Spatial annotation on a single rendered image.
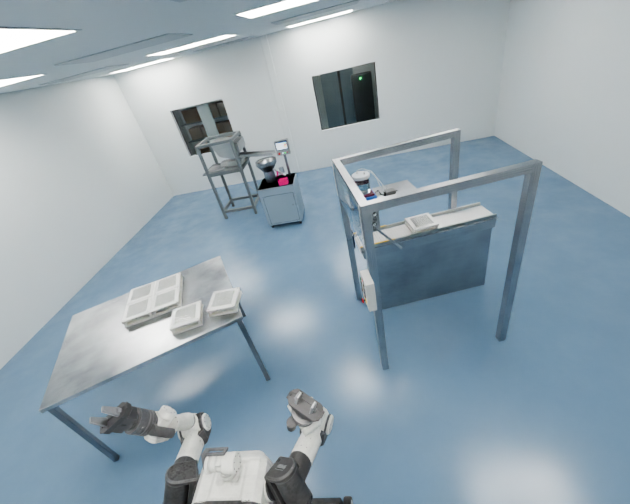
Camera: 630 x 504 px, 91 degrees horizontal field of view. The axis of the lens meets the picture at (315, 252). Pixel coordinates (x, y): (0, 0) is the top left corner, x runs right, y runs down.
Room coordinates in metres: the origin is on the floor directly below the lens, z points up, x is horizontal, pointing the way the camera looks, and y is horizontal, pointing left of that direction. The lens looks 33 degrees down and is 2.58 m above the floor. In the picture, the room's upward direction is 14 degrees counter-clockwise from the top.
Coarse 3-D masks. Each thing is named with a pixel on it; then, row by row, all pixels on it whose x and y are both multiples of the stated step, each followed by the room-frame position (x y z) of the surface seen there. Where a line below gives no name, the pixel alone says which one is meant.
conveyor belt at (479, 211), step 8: (472, 208) 2.63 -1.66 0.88; (480, 208) 2.59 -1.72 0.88; (440, 216) 2.63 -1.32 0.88; (448, 216) 2.59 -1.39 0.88; (456, 216) 2.56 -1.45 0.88; (464, 216) 2.52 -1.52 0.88; (472, 216) 2.49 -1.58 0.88; (480, 216) 2.45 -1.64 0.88; (440, 224) 2.49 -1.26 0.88; (448, 224) 2.46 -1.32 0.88; (376, 232) 2.63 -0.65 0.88; (384, 232) 2.60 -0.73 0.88; (392, 232) 2.56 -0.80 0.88; (400, 232) 2.52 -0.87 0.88; (408, 232) 2.49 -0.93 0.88; (376, 240) 2.49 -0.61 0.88; (384, 240) 2.46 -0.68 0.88
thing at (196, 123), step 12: (192, 108) 8.10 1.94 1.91; (204, 108) 8.05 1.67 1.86; (216, 108) 8.00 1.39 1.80; (180, 120) 8.17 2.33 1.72; (192, 120) 8.12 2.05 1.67; (204, 120) 8.07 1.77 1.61; (216, 120) 8.01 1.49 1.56; (228, 120) 7.96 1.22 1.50; (192, 132) 8.14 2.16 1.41; (204, 132) 8.09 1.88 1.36; (216, 132) 8.03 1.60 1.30; (228, 132) 7.98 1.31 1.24; (192, 144) 8.16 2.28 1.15
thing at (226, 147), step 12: (240, 132) 6.37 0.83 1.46; (204, 144) 5.87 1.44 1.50; (216, 144) 5.82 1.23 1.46; (228, 144) 5.86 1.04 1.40; (240, 144) 5.99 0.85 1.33; (228, 156) 5.88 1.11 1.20; (240, 156) 6.02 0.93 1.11; (252, 156) 5.91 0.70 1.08; (204, 168) 5.89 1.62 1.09; (216, 168) 5.99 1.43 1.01; (228, 168) 5.92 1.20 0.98; (240, 168) 5.77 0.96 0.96; (216, 192) 5.89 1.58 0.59; (228, 192) 6.45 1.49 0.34; (228, 204) 6.19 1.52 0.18; (252, 204) 5.77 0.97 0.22
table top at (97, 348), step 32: (192, 288) 2.45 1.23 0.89; (224, 288) 2.32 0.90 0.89; (96, 320) 2.32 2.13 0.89; (160, 320) 2.09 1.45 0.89; (224, 320) 1.89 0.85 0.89; (64, 352) 1.99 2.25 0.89; (96, 352) 1.89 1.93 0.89; (128, 352) 1.80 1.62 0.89; (160, 352) 1.71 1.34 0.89; (64, 384) 1.64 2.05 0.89; (96, 384) 1.56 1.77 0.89
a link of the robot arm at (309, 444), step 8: (328, 416) 0.71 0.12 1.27; (328, 424) 0.68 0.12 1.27; (320, 432) 0.66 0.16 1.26; (328, 432) 0.66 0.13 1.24; (304, 440) 0.62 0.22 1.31; (312, 440) 0.62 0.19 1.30; (320, 440) 0.64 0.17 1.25; (296, 448) 0.59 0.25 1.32; (304, 448) 0.59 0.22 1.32; (312, 448) 0.59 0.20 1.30; (312, 456) 0.57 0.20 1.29
